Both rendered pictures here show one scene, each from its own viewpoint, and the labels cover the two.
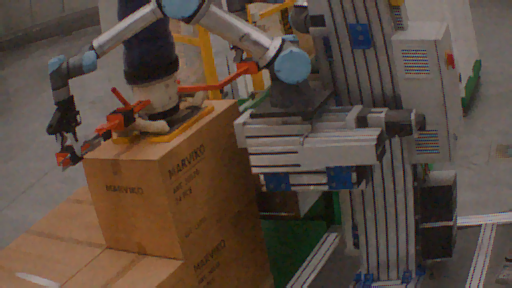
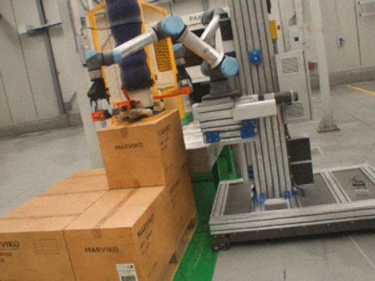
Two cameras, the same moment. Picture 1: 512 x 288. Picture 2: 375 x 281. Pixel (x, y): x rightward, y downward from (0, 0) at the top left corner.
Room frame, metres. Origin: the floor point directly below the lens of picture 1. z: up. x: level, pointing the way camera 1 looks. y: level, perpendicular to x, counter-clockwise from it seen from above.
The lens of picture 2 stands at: (0.34, 0.71, 1.24)
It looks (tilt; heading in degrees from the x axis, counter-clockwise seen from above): 11 degrees down; 346
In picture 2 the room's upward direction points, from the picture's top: 10 degrees counter-clockwise
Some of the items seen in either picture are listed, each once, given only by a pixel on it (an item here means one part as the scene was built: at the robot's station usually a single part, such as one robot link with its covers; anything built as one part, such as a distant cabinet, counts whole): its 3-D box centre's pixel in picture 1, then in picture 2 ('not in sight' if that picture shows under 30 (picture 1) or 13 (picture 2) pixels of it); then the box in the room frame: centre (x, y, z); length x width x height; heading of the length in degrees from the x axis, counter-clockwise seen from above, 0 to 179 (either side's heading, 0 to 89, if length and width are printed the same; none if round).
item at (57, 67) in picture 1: (58, 72); (94, 60); (2.40, 0.62, 1.37); 0.09 x 0.08 x 0.11; 94
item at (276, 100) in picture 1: (289, 86); (219, 85); (2.59, -0.14, 1.09); 0.15 x 0.15 x 0.10
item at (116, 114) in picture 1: (120, 118); (126, 106); (2.69, 0.46, 1.07); 0.10 x 0.08 x 0.06; 60
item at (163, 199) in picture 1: (166, 177); (146, 146); (2.90, 0.36, 0.74); 0.60 x 0.40 x 0.40; 150
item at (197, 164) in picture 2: (225, 200); (167, 166); (3.23, 0.17, 0.48); 0.70 x 0.03 x 0.15; 60
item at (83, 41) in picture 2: not in sight; (85, 49); (4.33, 0.60, 1.62); 0.20 x 0.05 x 0.30; 150
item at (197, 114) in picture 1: (180, 119); (155, 113); (2.86, 0.25, 0.97); 0.34 x 0.10 x 0.05; 150
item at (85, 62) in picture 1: (82, 63); (110, 57); (2.43, 0.52, 1.37); 0.11 x 0.11 x 0.08; 4
